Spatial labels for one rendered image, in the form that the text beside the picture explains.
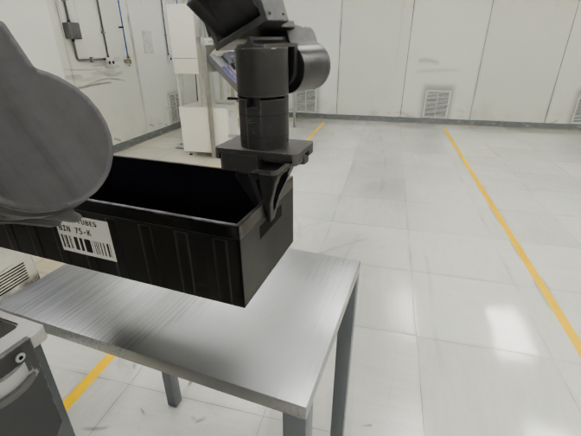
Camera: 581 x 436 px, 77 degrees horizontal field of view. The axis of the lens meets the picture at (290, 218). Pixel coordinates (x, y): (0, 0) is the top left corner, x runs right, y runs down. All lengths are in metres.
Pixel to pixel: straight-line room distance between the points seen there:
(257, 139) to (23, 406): 0.35
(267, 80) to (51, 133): 0.23
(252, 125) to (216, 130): 4.36
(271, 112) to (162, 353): 0.49
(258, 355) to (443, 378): 1.26
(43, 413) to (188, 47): 4.49
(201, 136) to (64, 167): 4.65
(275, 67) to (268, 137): 0.07
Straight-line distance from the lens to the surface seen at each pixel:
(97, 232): 0.54
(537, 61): 7.66
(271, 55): 0.40
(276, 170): 0.41
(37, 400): 0.49
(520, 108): 7.70
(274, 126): 0.41
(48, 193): 0.23
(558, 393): 2.01
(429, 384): 1.81
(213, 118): 4.76
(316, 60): 0.47
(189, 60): 4.80
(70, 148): 0.24
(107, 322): 0.84
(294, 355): 0.70
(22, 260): 2.49
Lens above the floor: 1.30
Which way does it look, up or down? 25 degrees down
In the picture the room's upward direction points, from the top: straight up
